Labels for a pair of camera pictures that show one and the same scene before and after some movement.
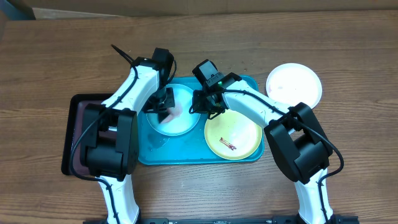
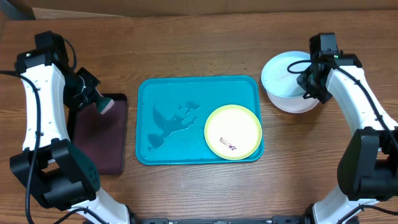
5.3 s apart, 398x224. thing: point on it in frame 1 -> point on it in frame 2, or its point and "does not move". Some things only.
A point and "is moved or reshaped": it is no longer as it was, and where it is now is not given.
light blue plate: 185,122 -> 277,79
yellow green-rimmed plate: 232,135 does not move
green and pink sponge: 174,112 is moved or reshaped
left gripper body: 159,100 -> 79,89
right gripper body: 204,105 -> 312,86
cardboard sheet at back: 57,9 does not move
